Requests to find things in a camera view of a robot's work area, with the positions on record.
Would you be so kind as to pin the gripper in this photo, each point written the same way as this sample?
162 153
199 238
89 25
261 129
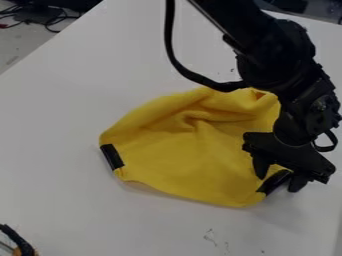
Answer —
296 156

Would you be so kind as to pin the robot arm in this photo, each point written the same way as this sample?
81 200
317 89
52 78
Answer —
267 43

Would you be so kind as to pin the yellow cloth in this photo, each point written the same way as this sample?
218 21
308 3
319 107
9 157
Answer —
187 146

